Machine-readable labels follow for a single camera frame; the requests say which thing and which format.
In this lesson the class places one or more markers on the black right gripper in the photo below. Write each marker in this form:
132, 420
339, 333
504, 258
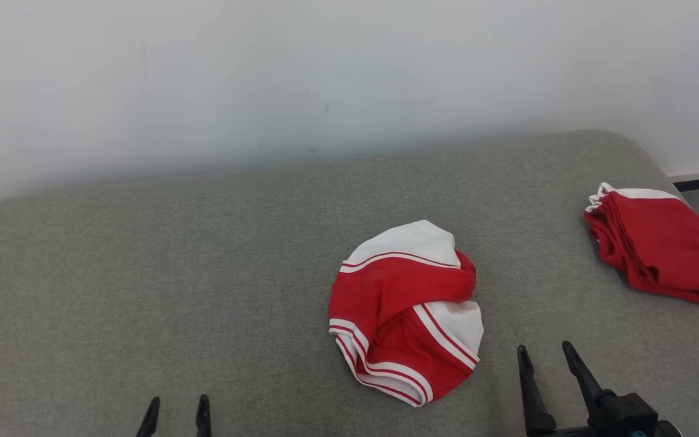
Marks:
568, 433

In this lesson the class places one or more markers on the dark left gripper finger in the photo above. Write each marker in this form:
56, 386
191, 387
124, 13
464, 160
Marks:
148, 425
204, 422

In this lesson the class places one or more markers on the red shorts with white panel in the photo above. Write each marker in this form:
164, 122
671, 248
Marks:
665, 249

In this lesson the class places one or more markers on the red white striped jersey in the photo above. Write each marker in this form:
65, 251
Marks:
398, 297

